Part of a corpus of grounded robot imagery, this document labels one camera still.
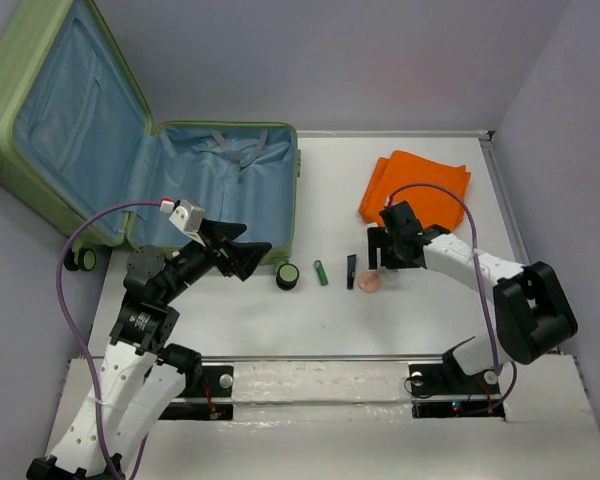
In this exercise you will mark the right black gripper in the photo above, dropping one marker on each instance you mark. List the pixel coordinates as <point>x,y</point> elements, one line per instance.
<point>377,239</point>

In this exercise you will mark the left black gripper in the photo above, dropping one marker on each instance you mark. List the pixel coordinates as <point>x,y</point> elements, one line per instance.
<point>244,256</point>

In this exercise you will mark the black cosmetic tube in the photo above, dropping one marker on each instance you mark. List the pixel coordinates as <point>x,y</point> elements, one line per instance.
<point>351,266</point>

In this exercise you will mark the pink round compact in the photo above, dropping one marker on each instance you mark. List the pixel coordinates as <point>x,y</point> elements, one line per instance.
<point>369,281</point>

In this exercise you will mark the orange cloth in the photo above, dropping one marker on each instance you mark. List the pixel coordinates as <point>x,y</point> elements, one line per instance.
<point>430,205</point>

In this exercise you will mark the green lip balm tube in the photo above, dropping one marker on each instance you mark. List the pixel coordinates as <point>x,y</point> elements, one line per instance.
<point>320,272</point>

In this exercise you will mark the green suitcase with blue lining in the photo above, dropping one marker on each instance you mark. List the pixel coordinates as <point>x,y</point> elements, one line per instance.
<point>79,146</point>

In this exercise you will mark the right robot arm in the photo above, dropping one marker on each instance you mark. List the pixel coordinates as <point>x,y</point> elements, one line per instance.
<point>527,309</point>

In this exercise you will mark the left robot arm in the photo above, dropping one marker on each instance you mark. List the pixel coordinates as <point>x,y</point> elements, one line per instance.
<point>141,371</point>

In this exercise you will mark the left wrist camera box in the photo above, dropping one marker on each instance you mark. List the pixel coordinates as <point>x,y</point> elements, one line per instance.
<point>187,217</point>

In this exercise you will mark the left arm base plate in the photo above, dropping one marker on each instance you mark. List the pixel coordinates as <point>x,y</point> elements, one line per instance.
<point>209,399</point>

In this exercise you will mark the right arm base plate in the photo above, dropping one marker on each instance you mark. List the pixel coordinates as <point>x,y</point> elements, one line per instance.
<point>436,397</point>

